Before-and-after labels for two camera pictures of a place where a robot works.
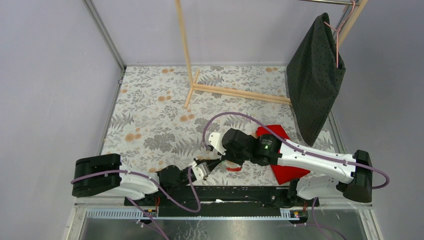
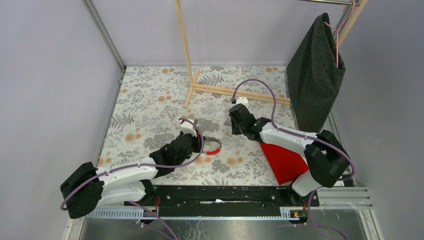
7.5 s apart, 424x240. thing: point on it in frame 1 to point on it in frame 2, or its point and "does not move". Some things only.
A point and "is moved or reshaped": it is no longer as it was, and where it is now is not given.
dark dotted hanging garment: x=314 y=75 does not move
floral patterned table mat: x=164 y=115 does not move
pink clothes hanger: x=338 y=31 does not move
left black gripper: x=211 y=164 to x=197 y=139
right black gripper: x=228 y=157 to x=234 y=131
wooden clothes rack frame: x=359 y=6 does not move
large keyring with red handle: x=234 y=169 is moved or reshaped
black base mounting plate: x=221 y=197 does not move
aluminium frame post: x=105 y=33 does not move
